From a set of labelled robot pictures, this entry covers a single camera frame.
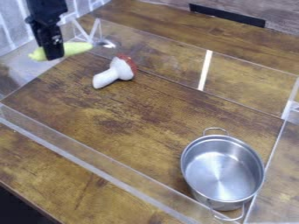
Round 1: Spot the clear acrylic barrier wall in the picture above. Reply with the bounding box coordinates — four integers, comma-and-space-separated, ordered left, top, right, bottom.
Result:
0, 20, 299, 224

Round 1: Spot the stainless steel pot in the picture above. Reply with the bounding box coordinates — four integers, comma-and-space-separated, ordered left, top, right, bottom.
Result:
181, 127, 266, 221

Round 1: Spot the clear acrylic triangle bracket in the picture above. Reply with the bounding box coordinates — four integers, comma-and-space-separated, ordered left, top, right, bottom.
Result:
71, 18, 103, 46

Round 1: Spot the red and white toy mushroom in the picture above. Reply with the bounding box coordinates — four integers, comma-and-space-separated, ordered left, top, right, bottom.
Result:
93, 54, 137, 89

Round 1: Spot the black strip on table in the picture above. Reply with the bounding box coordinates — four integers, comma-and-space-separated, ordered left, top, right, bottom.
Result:
190, 3, 267, 28

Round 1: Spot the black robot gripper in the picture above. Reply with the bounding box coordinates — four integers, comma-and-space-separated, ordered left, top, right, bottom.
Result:
25, 0, 69, 60

